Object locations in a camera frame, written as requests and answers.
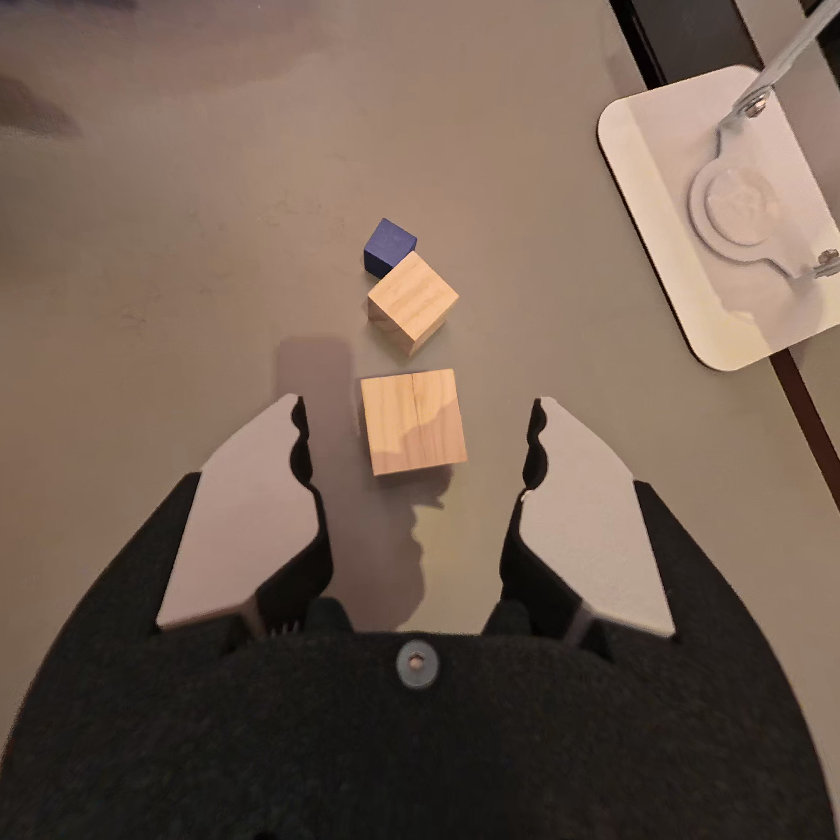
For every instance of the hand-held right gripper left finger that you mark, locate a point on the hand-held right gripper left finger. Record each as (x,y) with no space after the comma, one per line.
(249,518)

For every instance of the small natural wooden cube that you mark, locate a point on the small natural wooden cube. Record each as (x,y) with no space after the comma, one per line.
(413,298)

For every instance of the large natural wooden cube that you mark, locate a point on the large natural wooden cube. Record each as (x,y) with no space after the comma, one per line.
(413,420)

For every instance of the black mat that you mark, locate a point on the black mat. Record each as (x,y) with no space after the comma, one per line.
(682,39)

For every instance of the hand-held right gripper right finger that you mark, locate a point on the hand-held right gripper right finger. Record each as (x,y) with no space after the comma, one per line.
(590,525)

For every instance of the blue wooden cube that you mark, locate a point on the blue wooden cube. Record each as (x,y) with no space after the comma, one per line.
(387,246)

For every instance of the white document stand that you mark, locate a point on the white document stand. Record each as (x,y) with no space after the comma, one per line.
(722,216)

